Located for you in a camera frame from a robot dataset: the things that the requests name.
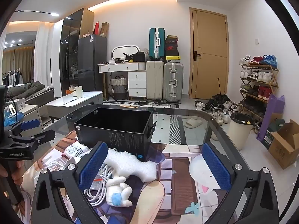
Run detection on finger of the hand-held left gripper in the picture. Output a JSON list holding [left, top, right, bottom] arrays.
[[10, 129, 56, 148], [7, 119, 41, 135]]

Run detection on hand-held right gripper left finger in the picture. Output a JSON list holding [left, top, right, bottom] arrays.
[[31, 141, 108, 224]]

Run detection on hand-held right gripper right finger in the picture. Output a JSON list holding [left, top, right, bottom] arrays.
[[201, 142, 279, 224]]

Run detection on white printed packet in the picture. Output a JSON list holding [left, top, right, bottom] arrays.
[[63, 143, 90, 162]]

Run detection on bagged thick white cord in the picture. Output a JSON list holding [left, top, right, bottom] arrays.
[[84, 147, 117, 207]]

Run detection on white plush toy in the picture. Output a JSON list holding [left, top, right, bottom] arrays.
[[106, 176, 133, 208]]

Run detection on black cardboard box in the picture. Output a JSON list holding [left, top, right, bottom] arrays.
[[73, 107, 156, 162]]

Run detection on white foam sheet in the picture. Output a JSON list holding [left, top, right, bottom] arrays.
[[103, 148, 157, 182]]

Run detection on person's left hand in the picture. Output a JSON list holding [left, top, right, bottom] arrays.
[[0, 161, 25, 180]]

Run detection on beige side table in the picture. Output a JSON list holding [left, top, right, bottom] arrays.
[[14, 104, 44, 133]]

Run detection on blue plastic bag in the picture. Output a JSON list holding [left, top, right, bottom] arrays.
[[5, 112, 24, 127]]

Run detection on clear plastic bag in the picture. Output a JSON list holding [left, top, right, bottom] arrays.
[[41, 156, 77, 175]]

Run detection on dark green jacket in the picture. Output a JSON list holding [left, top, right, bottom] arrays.
[[6, 81, 45, 101]]

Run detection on white trash bin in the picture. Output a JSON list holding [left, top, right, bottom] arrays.
[[228, 112, 254, 150]]

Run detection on printed cartoon desk mat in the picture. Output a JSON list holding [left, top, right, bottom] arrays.
[[19, 133, 257, 224]]

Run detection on white coffee table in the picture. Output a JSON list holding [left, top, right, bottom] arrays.
[[45, 91, 104, 122]]

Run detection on rack of hanging clothes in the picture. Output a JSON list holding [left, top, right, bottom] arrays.
[[2, 69, 24, 85]]

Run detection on pile of shoes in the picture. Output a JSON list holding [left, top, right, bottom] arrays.
[[194, 93, 241, 124]]

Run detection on dark green box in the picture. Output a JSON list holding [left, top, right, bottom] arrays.
[[261, 119, 284, 148]]

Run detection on brown cardboard box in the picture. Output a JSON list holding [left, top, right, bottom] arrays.
[[268, 119, 299, 169]]

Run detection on black umbrella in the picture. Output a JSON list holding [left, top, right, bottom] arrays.
[[211, 77, 228, 101]]

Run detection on dark glass cabinet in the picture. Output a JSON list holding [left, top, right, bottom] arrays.
[[59, 8, 84, 97]]

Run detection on woven basket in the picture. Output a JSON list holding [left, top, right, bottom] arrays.
[[110, 75, 128, 100]]

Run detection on dark grey refrigerator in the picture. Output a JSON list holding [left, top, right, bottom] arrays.
[[78, 34, 107, 94]]

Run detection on wooden shoe rack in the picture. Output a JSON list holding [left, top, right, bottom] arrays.
[[239, 54, 279, 122]]

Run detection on white vanity desk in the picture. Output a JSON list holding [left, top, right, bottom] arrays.
[[98, 62, 147, 101]]

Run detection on wooden door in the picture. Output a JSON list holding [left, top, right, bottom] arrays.
[[189, 7, 228, 99]]

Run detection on silver suitcase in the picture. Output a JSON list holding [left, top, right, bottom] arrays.
[[163, 62, 184, 104]]

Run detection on beige suitcase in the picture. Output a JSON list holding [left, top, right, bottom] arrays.
[[146, 61, 164, 101]]

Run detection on oval white mirror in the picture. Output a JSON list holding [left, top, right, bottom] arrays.
[[111, 45, 141, 62]]

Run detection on black bag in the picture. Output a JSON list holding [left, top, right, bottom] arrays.
[[132, 51, 146, 62]]

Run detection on tall cardboard box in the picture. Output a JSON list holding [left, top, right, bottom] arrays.
[[100, 22, 110, 37]]

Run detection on teal suitcase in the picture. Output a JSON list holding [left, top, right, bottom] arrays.
[[149, 27, 166, 61]]

